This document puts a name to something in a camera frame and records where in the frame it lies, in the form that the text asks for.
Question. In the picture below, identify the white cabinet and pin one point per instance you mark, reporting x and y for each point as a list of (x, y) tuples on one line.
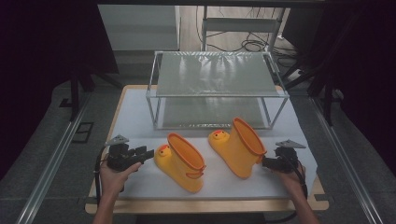
[(140, 28)]

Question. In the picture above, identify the white table mat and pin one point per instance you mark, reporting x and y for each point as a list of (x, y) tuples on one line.
[(137, 124)]

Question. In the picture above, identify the aluminium rail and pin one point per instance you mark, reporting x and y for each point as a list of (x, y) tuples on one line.
[(345, 161), (53, 161)]

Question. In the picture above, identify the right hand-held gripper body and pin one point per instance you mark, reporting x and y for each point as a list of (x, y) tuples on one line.
[(288, 160)]

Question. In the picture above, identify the black metal stand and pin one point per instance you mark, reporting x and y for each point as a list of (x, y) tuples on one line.
[(327, 99), (74, 96)]

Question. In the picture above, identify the person's right hand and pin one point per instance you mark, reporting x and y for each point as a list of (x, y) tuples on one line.
[(294, 182)]

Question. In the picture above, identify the black curtain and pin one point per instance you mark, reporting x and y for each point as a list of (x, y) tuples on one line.
[(367, 62), (40, 62)]

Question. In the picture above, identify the yellow duck rain boot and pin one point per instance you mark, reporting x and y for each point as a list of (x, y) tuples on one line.
[(233, 152), (177, 172)]

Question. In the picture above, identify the person's left hand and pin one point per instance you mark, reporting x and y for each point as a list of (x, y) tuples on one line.
[(113, 180)]

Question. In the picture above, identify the grey metal frame stand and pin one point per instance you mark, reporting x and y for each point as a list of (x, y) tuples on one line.
[(239, 25)]

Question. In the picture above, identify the metal two-tier shoe rack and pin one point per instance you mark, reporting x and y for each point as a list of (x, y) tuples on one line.
[(214, 74)]

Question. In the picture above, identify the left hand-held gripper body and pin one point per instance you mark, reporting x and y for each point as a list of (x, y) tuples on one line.
[(120, 157)]

